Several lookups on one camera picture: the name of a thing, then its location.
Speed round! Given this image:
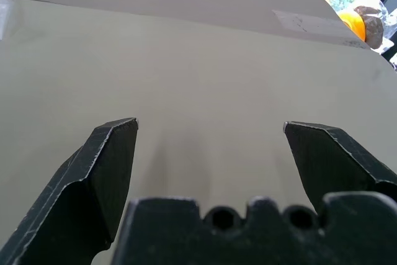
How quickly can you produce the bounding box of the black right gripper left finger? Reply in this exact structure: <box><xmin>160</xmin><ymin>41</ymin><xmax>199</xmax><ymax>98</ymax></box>
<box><xmin>0</xmin><ymin>117</ymin><xmax>139</xmax><ymax>265</ymax></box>

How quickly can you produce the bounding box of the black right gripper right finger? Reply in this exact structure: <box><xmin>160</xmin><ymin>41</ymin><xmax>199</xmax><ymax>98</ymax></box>
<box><xmin>282</xmin><ymin>121</ymin><xmax>397</xmax><ymax>216</ymax></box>

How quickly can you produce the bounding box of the brown round object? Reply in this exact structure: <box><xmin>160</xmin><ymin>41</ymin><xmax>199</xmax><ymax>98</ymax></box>
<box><xmin>337</xmin><ymin>5</ymin><xmax>385</xmax><ymax>50</ymax></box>

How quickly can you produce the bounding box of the clear plastic bag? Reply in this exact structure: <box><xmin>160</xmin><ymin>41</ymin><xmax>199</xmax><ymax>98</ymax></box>
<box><xmin>373</xmin><ymin>0</ymin><xmax>397</xmax><ymax>70</ymax></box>

